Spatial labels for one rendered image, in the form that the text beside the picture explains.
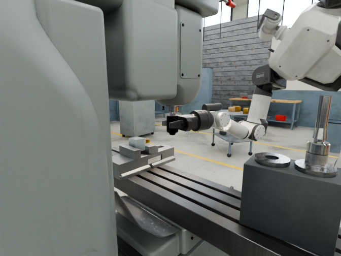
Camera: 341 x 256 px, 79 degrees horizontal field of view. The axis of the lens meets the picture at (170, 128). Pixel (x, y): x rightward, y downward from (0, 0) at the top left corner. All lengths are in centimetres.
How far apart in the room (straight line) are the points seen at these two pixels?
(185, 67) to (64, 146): 47
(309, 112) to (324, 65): 723
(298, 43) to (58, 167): 91
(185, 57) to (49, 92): 46
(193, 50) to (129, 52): 28
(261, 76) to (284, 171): 64
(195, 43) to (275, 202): 54
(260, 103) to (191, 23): 57
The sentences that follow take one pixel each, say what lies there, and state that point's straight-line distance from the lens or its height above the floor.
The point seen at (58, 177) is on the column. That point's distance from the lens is 40.
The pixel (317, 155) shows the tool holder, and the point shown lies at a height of 122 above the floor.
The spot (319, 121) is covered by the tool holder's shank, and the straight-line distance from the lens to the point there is 61.
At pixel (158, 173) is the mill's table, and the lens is 97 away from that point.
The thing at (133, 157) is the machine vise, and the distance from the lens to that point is 96.
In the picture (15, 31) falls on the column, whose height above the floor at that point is 145.
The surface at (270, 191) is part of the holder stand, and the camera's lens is 62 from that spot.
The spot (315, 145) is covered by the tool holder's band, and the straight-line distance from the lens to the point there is 60.
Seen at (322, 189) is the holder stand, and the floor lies 115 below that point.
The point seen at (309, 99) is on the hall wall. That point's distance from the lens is 821.
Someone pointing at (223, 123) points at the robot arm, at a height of 122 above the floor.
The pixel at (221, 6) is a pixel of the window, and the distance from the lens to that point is 974.
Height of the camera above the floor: 138
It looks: 12 degrees down
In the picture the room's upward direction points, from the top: straight up
